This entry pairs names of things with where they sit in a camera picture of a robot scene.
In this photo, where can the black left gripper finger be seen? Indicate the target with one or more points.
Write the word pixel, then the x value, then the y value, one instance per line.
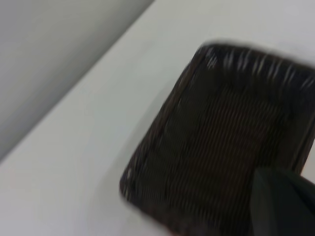
pixel 283 209

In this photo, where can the dark brown wicker basket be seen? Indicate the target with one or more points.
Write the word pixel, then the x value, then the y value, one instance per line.
pixel 209 147

